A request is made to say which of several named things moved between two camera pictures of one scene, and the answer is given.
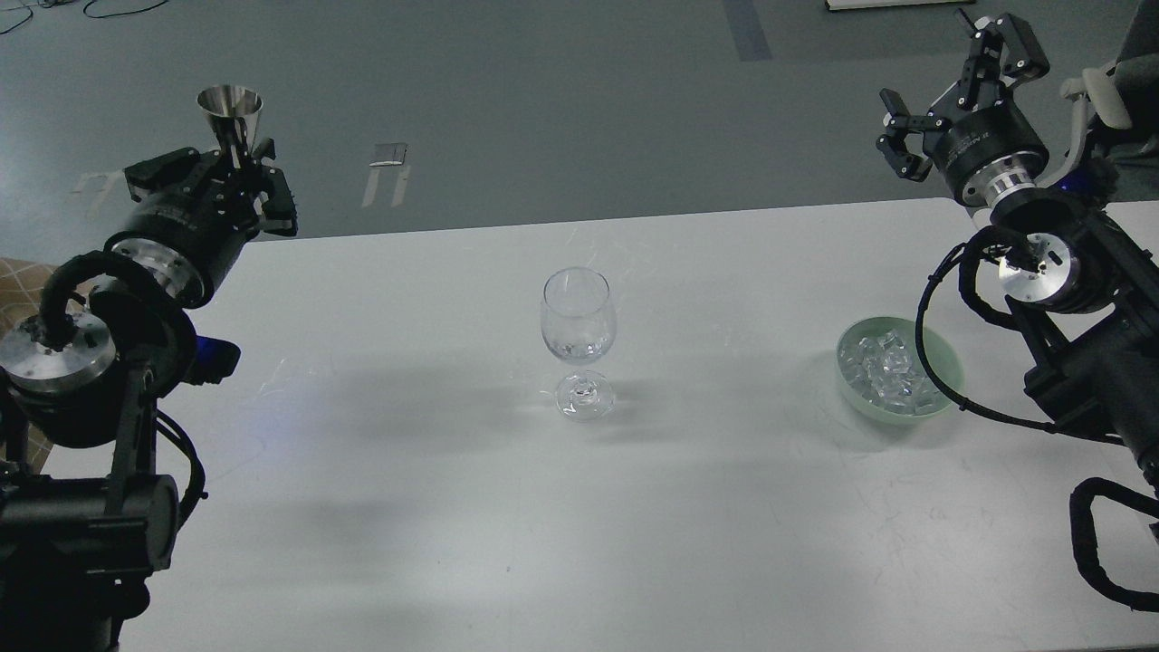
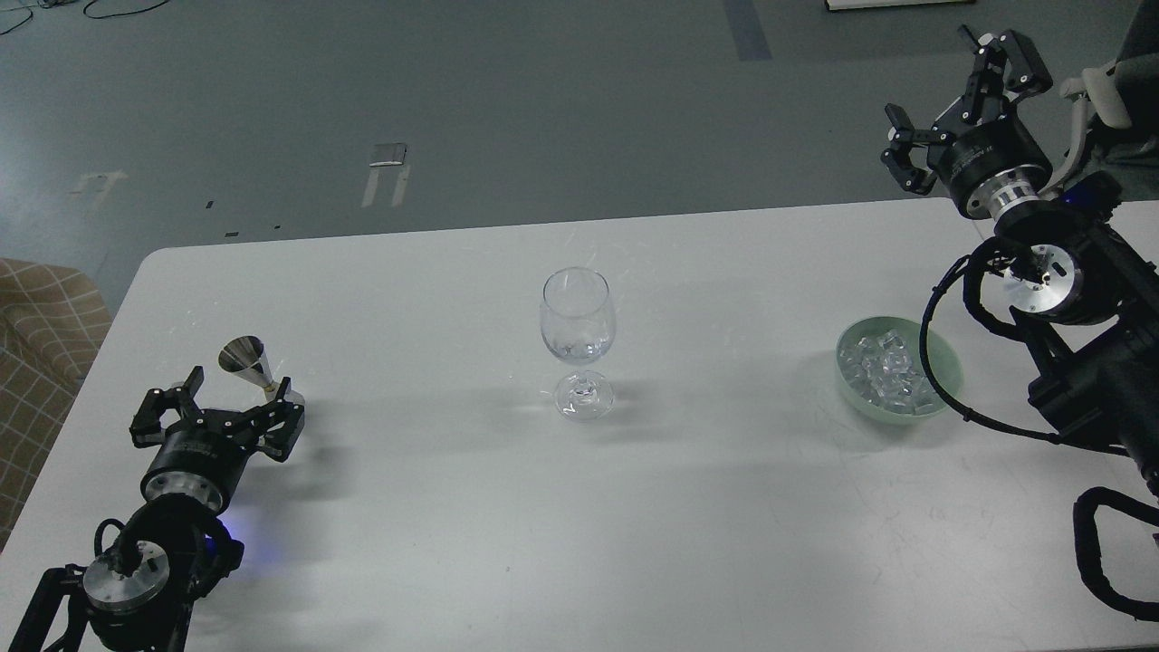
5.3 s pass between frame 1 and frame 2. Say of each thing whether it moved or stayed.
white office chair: stayed
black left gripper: moved
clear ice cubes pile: stayed
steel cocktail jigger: moved
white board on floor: stayed
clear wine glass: stayed
